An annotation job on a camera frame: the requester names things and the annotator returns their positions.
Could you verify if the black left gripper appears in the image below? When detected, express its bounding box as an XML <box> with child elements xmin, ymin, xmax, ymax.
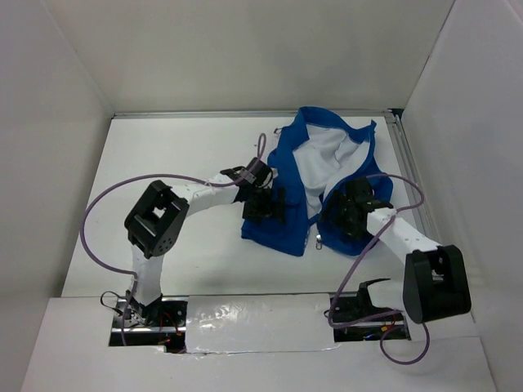
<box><xmin>241</xmin><ymin>184</ymin><xmax>284</xmax><ymax>225</ymax></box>

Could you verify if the blue jacket with white lining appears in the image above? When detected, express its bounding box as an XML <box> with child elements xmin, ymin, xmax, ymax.
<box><xmin>241</xmin><ymin>106</ymin><xmax>393</xmax><ymax>256</ymax></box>

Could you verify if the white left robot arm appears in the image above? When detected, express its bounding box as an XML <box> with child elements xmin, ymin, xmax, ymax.
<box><xmin>124</xmin><ymin>158</ymin><xmax>285</xmax><ymax>326</ymax></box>

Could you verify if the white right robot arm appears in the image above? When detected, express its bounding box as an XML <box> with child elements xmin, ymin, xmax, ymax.
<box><xmin>321</xmin><ymin>177</ymin><xmax>472</xmax><ymax>328</ymax></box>

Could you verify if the white taped cover panel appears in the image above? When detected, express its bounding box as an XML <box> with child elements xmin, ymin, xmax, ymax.
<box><xmin>186</xmin><ymin>293</ymin><xmax>336</xmax><ymax>354</ymax></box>

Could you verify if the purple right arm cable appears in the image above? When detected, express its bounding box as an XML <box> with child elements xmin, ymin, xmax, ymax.
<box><xmin>328</xmin><ymin>172</ymin><xmax>434</xmax><ymax>365</ymax></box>

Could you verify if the aluminium right side rail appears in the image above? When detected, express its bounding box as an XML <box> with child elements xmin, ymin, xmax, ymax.
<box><xmin>387</xmin><ymin>109</ymin><xmax>438</xmax><ymax>239</ymax></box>

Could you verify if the aluminium table edge rail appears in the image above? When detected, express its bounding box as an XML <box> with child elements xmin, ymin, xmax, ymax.
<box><xmin>113</xmin><ymin>109</ymin><xmax>405</xmax><ymax>119</ymax></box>

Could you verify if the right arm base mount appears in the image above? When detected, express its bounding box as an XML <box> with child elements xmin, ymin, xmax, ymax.
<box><xmin>333</xmin><ymin>292</ymin><xmax>409</xmax><ymax>343</ymax></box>

